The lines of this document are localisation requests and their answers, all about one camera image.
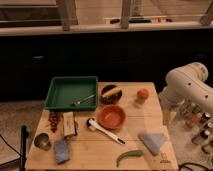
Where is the light blue towel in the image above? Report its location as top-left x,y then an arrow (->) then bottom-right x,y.
138,133 -> 166,156

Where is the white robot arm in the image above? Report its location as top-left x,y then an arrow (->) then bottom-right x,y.
159,62 -> 213,125

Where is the dark brown bowl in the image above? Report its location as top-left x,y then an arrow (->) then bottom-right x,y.
100,85 -> 122,104

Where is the red bowl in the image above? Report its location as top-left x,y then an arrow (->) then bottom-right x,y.
97,104 -> 126,129

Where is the yellow corn cob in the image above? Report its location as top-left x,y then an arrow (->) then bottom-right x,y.
102,87 -> 121,98

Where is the metal fork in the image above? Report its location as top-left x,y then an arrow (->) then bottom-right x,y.
72,94 -> 95,106

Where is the orange tomato toy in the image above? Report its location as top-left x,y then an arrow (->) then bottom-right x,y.
137,89 -> 149,99

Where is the green plastic tray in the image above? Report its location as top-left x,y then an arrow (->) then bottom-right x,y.
45,76 -> 98,111

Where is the white cardboard box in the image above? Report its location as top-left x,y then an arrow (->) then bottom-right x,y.
63,112 -> 76,137

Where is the dark red grape bunch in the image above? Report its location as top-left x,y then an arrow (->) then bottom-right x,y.
48,112 -> 61,133

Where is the green chili pepper toy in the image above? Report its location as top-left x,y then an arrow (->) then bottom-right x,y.
116,150 -> 143,167

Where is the blue sponge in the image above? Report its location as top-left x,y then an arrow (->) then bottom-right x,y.
54,140 -> 70,164

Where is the small metal cup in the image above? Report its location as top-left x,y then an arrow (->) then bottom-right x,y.
34,133 -> 51,150

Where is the black pole stand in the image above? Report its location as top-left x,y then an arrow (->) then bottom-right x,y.
19,125 -> 29,171

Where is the white handled spoon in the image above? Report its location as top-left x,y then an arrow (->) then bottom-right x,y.
86,118 -> 125,145

